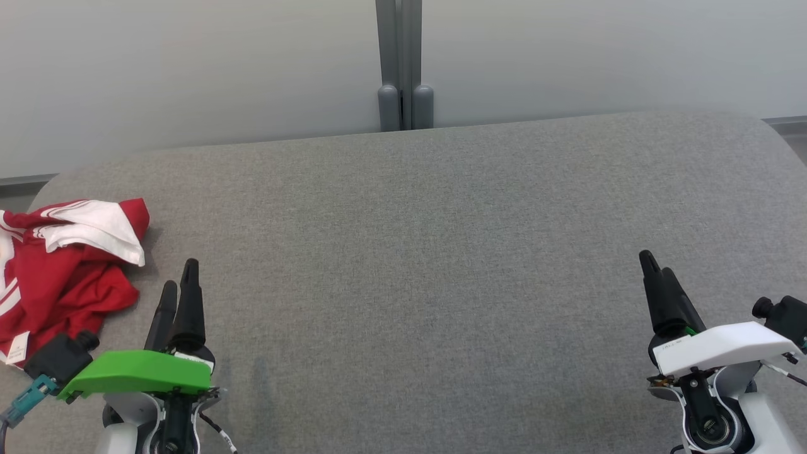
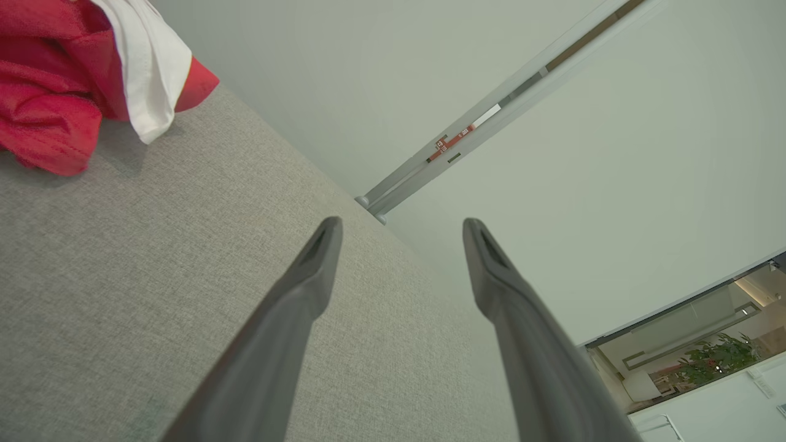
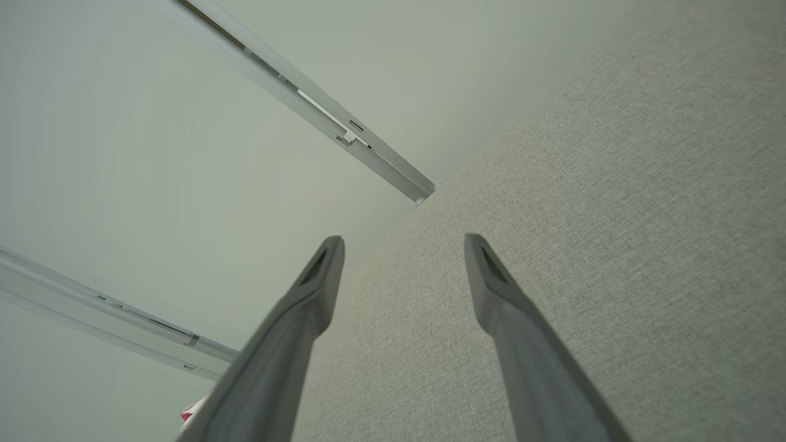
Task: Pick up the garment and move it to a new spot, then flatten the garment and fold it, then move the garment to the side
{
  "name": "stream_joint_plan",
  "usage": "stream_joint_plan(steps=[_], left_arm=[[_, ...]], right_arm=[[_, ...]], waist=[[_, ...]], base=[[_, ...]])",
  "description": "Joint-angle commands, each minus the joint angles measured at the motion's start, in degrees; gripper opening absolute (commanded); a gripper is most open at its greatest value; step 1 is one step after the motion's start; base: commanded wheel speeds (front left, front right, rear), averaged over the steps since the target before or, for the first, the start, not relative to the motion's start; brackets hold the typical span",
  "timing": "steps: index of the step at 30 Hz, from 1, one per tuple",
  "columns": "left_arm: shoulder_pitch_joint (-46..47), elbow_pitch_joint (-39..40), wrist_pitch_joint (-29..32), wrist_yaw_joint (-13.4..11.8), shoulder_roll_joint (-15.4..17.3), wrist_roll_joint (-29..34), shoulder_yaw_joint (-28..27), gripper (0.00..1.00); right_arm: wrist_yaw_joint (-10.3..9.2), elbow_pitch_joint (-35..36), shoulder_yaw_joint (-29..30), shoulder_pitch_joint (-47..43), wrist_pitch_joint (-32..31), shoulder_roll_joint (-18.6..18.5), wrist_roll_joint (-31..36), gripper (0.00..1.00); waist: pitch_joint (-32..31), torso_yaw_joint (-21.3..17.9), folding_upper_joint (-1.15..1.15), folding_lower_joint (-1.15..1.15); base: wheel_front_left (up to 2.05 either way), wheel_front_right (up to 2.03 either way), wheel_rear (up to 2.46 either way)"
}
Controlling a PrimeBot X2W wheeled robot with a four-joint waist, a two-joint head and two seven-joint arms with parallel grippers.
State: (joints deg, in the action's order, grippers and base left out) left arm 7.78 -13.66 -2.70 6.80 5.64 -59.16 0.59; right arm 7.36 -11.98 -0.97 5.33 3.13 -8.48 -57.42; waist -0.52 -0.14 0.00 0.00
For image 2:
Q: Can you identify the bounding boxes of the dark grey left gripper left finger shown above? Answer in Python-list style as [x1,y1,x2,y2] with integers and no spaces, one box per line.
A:
[161,216,343,442]

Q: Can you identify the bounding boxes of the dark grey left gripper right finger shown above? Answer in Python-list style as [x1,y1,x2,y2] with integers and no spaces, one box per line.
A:
[462,218,642,442]

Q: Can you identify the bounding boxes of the red shorts with white trim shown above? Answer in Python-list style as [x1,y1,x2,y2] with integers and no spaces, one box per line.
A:
[0,0,220,177]

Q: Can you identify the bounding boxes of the glass partition window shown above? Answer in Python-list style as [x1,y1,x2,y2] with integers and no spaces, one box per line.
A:
[583,252,786,413]

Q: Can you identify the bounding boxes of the grey fabric sofa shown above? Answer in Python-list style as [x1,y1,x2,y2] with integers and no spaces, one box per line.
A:
[0,83,519,442]

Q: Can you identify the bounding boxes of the green potted plant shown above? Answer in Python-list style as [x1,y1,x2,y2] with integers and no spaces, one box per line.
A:
[675,333,762,386]

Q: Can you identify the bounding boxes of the grey metal frame pole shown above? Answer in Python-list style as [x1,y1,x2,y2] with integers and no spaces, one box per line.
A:
[355,0,667,225]

